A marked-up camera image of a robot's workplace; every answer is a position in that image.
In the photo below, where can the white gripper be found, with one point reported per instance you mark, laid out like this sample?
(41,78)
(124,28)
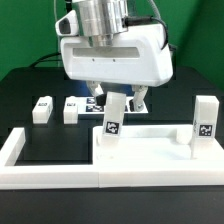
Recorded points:
(135,57)

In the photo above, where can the white desk tabletop tray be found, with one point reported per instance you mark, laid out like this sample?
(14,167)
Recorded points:
(147,148)

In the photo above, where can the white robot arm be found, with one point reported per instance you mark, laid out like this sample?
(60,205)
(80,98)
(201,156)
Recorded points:
(102,43)

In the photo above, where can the fiducial marker base plate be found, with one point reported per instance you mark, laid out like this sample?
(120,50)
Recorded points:
(86,105)

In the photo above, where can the white U-shaped boundary frame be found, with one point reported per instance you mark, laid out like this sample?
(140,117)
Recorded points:
(13,176)

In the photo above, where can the black camera stand pole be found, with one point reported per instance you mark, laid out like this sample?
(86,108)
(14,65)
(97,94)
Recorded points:
(68,4)

